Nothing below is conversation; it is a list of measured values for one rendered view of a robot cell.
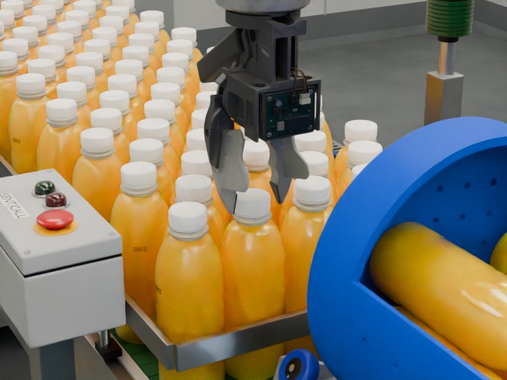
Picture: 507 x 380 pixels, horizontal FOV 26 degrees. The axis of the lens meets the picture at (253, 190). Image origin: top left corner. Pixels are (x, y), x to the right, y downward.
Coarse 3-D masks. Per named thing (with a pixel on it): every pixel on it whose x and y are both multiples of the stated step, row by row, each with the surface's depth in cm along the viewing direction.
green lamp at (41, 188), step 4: (44, 180) 115; (48, 180) 115; (36, 184) 114; (40, 184) 114; (44, 184) 114; (48, 184) 114; (52, 184) 114; (36, 188) 114; (40, 188) 114; (44, 188) 114; (48, 188) 114; (52, 188) 114; (36, 192) 114; (40, 192) 114; (44, 192) 114; (48, 192) 114
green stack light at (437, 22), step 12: (432, 0) 148; (444, 0) 148; (468, 0) 148; (432, 12) 149; (444, 12) 148; (456, 12) 148; (468, 12) 148; (432, 24) 150; (444, 24) 148; (456, 24) 148; (468, 24) 149; (444, 36) 149; (456, 36) 149
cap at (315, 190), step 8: (312, 176) 118; (320, 176) 118; (296, 184) 116; (304, 184) 116; (312, 184) 116; (320, 184) 116; (328, 184) 116; (296, 192) 116; (304, 192) 115; (312, 192) 115; (320, 192) 115; (328, 192) 116; (304, 200) 115; (312, 200) 115; (320, 200) 115
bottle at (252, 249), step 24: (240, 216) 113; (264, 216) 113; (240, 240) 112; (264, 240) 112; (240, 264) 112; (264, 264) 113; (240, 288) 113; (264, 288) 114; (240, 312) 115; (264, 312) 115; (240, 360) 117; (264, 360) 117
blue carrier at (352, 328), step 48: (432, 144) 92; (480, 144) 91; (384, 192) 90; (432, 192) 98; (480, 192) 100; (336, 240) 92; (480, 240) 103; (336, 288) 91; (336, 336) 92; (384, 336) 85; (432, 336) 82
